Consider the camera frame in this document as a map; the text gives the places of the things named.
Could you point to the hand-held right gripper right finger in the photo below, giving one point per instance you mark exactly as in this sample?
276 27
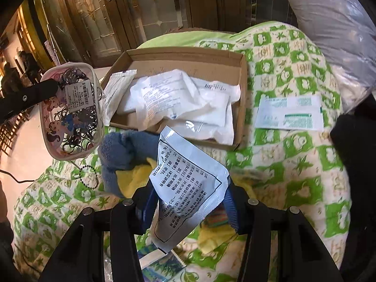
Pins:
232 214

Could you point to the pink clear pouch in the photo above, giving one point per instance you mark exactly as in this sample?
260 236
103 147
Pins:
76 123

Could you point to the clear plastic packet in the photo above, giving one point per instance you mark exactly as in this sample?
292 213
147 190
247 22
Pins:
191 130

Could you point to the clear packet of white gauze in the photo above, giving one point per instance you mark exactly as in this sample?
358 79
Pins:
164 91

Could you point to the yellow towel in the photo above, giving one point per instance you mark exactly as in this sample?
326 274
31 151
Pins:
132 182

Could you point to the white paper strip packet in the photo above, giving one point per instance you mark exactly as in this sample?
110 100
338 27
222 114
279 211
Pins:
120 94

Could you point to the clear bag of coloured tubes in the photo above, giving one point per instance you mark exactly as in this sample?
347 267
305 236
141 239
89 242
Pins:
214 218

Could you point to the shallow cardboard box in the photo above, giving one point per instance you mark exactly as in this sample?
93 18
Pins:
182 60

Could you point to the green patterned blanket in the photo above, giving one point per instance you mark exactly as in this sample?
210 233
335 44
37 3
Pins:
282 64

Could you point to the green white paper packet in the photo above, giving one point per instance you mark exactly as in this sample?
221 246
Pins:
288 111

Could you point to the wooden glass doors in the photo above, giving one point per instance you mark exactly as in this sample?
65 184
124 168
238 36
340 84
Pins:
97 14

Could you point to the clear bag of beige filling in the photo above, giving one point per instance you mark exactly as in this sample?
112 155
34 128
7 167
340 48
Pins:
349 88

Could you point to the floor stand with purple base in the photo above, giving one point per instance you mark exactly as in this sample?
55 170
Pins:
52 47

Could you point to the blue towel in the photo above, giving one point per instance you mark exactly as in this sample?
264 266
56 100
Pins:
120 158

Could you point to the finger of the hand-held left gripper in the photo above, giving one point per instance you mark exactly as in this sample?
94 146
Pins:
29 97

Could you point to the silver foil packet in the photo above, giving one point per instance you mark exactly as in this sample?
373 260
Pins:
182 182

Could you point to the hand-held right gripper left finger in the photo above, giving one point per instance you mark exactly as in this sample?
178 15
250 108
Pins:
147 211

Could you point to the lime green bedsheet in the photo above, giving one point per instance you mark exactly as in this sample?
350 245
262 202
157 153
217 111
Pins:
182 39

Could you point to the wooden lattice furniture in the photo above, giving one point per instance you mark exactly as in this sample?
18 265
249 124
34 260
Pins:
11 135

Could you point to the green blue printed sachet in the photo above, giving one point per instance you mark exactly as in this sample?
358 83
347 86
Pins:
164 267

